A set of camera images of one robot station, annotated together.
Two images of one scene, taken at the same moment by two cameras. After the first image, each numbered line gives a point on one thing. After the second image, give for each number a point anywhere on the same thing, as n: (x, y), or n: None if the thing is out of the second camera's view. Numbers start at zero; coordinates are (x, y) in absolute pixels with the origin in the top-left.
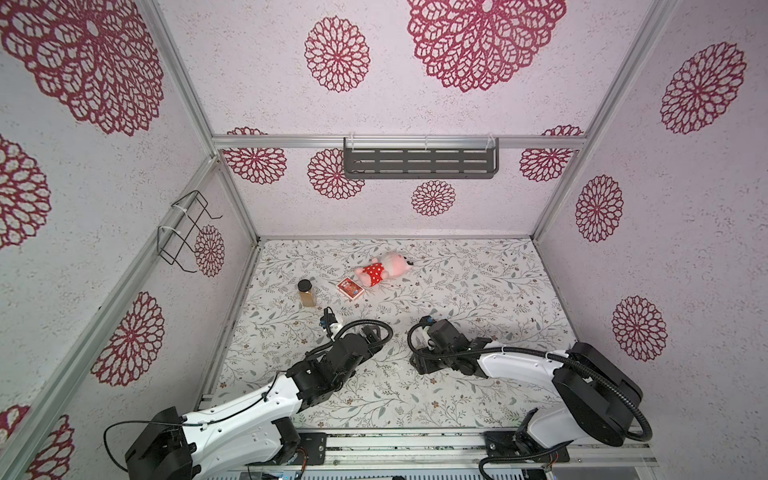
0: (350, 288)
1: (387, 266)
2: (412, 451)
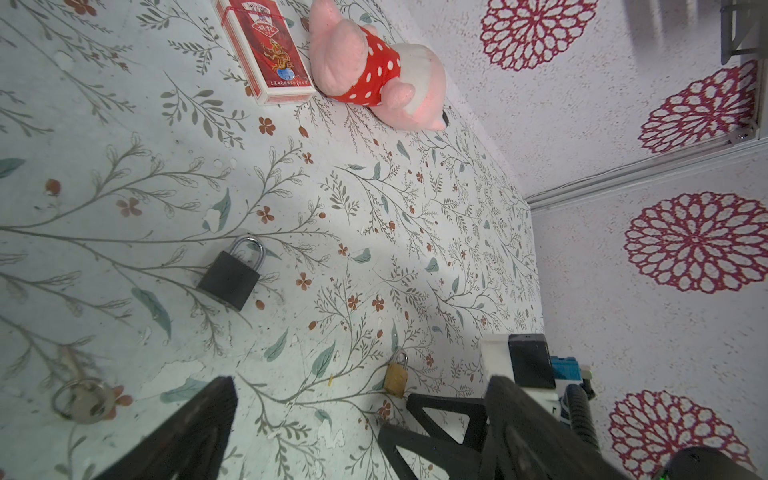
0: (267, 51)
1: (357, 65)
2: None
